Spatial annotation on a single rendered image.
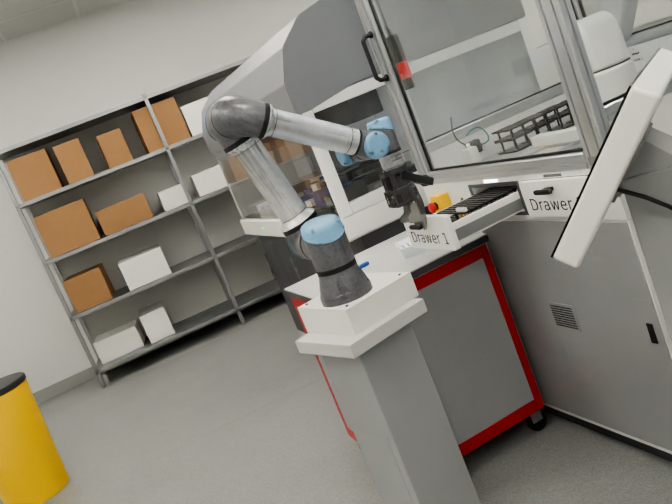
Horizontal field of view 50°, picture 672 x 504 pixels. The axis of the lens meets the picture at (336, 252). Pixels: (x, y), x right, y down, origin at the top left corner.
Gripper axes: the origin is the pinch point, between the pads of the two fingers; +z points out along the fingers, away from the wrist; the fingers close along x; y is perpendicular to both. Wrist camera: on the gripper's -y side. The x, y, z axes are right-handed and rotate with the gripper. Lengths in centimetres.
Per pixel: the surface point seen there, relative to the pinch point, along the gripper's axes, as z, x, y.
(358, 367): 24, 22, 43
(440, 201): 1.1, -29.4, -23.8
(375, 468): 58, 9, 46
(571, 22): -41, 55, -30
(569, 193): 1.4, 38.7, -26.1
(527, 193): 0.8, 20.0, -26.1
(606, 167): -18, 109, 18
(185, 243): 15, -433, 13
